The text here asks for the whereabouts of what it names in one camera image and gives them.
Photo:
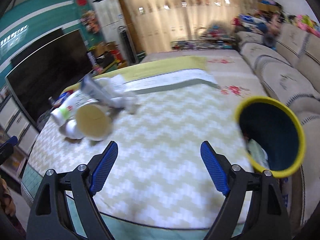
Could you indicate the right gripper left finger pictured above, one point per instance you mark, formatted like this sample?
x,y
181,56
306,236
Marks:
x,y
50,217

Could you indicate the white foam sheet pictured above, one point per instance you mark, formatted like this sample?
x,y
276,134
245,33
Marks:
x,y
112,92

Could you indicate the brown paper cup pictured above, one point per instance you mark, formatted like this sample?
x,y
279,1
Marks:
x,y
93,121

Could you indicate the white green label bottle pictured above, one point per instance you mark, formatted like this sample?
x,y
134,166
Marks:
x,y
70,106

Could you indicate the yellow chevron table cloth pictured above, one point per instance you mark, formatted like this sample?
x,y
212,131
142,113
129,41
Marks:
x,y
159,187

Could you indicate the large black television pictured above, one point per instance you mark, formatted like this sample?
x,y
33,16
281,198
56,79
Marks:
x,y
47,72

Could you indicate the beige sectional sofa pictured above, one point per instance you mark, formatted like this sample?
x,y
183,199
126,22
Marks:
x,y
290,74

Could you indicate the red fire extinguisher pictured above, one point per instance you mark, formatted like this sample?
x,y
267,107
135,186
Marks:
x,y
117,55

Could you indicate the black tower fan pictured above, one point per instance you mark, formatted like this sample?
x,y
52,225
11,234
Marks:
x,y
127,43

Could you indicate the pile of plush toys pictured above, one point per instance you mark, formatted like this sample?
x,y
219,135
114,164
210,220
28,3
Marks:
x,y
271,23

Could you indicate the artificial flower decoration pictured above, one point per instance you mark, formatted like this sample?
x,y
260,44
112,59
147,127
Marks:
x,y
90,21

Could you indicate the cardboard boxes stack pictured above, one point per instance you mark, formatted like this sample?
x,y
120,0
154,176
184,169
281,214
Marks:
x,y
268,6

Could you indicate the beige embroidered curtain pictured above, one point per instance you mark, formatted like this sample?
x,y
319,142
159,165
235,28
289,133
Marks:
x,y
160,22

